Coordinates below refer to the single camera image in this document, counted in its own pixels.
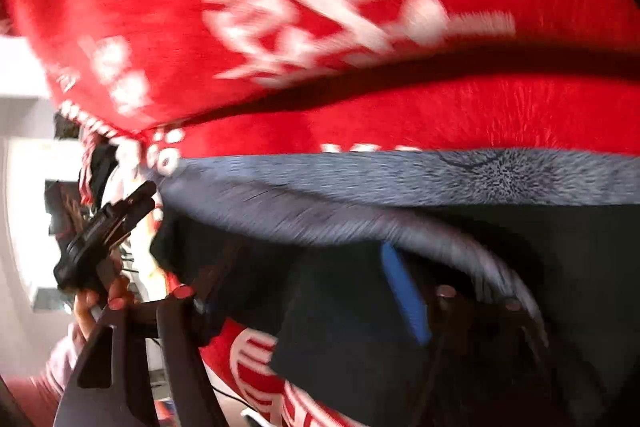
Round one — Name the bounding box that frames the black pants grey waistband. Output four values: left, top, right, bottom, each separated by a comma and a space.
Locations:
143, 148, 639, 426

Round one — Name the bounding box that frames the pink left sleeve forearm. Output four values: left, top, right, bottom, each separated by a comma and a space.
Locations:
6, 323, 86, 427

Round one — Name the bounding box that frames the person's left hand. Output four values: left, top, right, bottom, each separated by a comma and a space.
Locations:
74, 275, 136, 340

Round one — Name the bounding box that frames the red sofa seat cover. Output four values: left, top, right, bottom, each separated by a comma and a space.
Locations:
142, 70, 639, 426

